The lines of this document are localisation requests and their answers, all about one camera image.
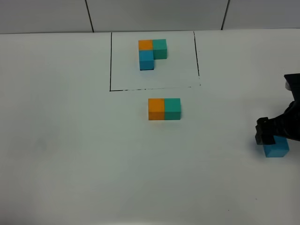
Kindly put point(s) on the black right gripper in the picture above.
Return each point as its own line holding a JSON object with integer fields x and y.
{"x": 285, "y": 125}

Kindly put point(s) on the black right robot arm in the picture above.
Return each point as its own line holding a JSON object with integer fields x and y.
{"x": 293, "y": 82}

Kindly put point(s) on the green template cube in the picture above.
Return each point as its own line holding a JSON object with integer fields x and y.
{"x": 159, "y": 49}

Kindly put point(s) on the blue template cube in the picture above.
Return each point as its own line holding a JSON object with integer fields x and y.
{"x": 146, "y": 60}

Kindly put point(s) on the orange template cube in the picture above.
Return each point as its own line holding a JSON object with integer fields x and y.
{"x": 145, "y": 45}

